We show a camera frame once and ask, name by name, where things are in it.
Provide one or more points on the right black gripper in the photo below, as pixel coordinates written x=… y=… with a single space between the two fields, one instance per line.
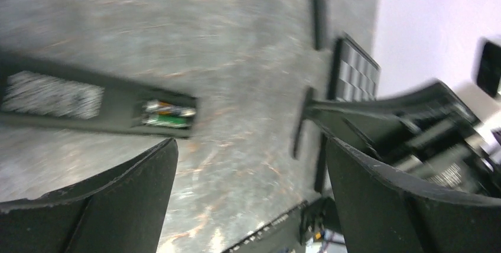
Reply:
x=449 y=140

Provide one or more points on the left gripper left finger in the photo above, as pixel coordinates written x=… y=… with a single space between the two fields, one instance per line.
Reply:
x=119 y=210

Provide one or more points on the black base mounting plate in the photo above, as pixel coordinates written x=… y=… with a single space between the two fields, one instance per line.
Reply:
x=294 y=230

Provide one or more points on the checkerboard calibration board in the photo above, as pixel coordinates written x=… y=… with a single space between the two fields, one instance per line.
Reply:
x=354 y=73

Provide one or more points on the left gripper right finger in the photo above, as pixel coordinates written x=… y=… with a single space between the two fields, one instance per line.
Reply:
x=382 y=209

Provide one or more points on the black remote control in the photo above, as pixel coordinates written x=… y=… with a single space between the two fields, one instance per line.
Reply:
x=320 y=24
x=43 y=93

